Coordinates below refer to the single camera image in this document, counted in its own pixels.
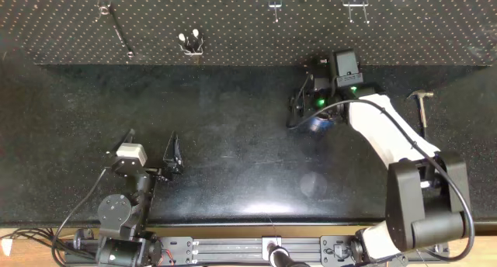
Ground pliers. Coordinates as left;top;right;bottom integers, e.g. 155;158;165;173
176;27;205;65

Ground roll of blue tape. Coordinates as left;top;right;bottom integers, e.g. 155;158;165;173
308;116;338;135

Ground wrench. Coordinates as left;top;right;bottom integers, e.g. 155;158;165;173
97;2;136;59

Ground white tag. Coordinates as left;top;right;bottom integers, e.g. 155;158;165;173
0;238;14;258

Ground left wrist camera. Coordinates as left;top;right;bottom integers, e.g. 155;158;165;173
115;142;149;165

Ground hammer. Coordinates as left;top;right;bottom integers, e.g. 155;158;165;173
405;89;435;140

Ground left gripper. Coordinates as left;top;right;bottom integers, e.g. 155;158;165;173
106;128;185;183

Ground black pegboard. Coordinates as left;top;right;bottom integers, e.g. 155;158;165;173
0;0;497;67

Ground mounting rail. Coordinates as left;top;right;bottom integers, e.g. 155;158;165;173
57;228;451;267

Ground black cable bundle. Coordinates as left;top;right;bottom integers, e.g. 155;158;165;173
0;227;98;262

